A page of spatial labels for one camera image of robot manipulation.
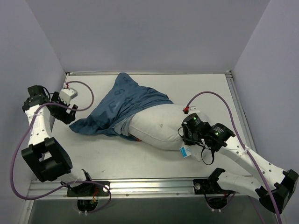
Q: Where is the aluminium front rail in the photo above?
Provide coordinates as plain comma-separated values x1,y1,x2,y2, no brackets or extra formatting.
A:
27,177,207,200

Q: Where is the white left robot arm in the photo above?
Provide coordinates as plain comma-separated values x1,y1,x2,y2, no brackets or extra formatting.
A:
21,84,94,196

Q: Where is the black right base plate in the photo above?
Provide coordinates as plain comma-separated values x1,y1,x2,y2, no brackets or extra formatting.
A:
193,179,233,195

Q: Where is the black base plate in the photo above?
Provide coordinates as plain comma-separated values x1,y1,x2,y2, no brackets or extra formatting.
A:
193,179,233,195
67,181,110,197

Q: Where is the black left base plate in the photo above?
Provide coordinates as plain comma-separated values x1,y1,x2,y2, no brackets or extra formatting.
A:
67,181,110,197

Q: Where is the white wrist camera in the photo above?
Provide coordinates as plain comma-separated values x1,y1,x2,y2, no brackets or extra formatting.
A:
183,106,200,114
59,88,78,105

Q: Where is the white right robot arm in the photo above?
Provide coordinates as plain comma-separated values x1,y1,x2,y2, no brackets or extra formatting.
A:
181,113,299,214

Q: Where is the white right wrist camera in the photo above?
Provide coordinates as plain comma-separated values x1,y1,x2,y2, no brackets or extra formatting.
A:
183,106,200,114

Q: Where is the aluminium back rail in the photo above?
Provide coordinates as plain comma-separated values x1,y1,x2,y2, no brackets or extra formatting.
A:
66,70,232,77

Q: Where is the blue letter-print pillowcase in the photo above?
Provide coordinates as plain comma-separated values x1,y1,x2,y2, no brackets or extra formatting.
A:
69,72,173,141

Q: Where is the blue white pillow label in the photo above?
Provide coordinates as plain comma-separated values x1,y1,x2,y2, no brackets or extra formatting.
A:
179,146,192,158

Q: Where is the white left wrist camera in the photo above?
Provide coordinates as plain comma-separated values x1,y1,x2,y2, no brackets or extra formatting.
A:
59,88,78,105

